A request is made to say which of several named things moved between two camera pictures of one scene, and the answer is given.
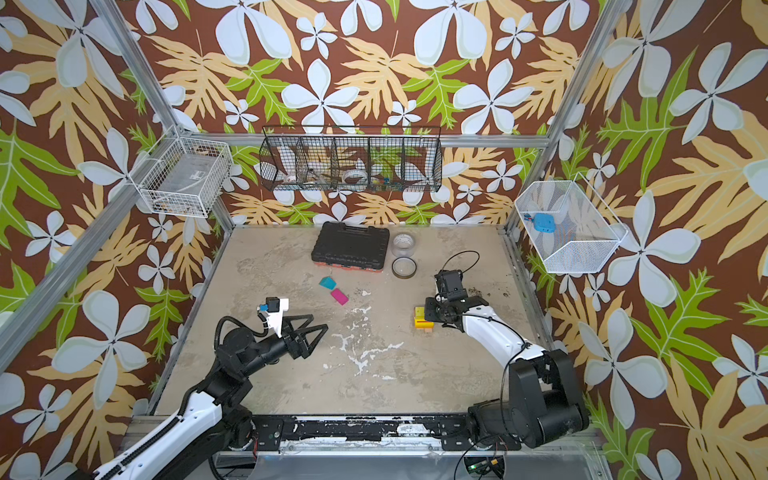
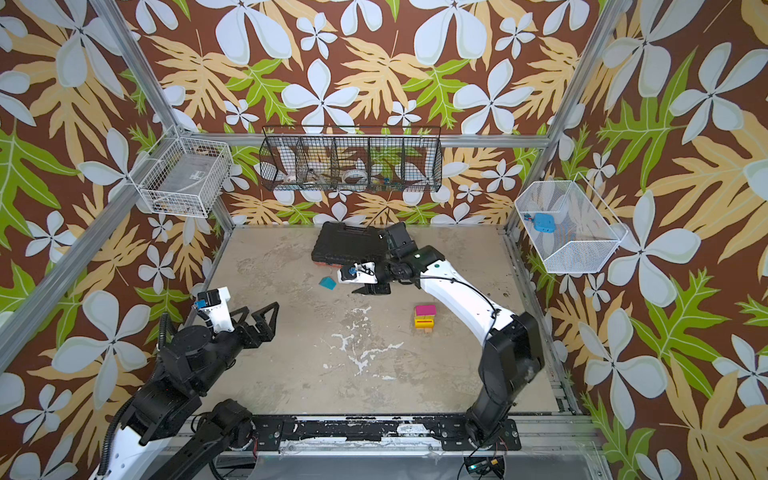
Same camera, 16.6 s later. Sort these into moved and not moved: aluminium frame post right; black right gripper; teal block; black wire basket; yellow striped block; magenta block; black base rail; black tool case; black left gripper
Moved: magenta block; black left gripper; black right gripper
Not moved: black tool case; aluminium frame post right; black base rail; teal block; yellow striped block; black wire basket
